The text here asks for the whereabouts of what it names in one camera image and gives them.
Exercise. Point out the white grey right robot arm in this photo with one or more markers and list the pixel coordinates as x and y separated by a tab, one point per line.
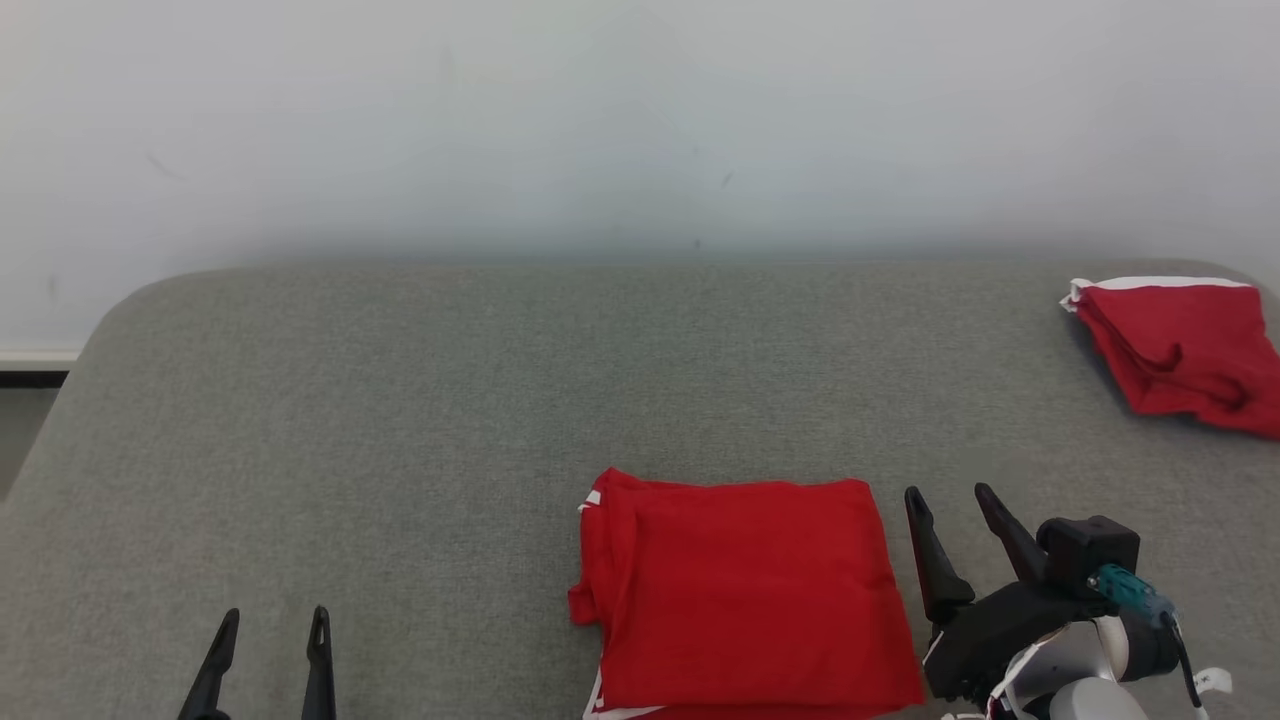
1080	670

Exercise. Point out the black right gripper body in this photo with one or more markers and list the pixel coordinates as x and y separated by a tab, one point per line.
990	635

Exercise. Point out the red shorts with white stripe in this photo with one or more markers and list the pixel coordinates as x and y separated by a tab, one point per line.
1190	350

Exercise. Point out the black white wall baseboard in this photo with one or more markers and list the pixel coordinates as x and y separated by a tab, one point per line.
35	368

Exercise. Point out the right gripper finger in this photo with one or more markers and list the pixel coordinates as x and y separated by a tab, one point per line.
1015	545
938	575

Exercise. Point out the red basketball jersey white trim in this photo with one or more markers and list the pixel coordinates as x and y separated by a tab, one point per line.
740	590

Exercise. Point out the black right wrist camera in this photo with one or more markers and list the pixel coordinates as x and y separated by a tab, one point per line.
1085	545

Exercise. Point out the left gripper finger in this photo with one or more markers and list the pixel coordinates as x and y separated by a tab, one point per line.
320	670
215	670

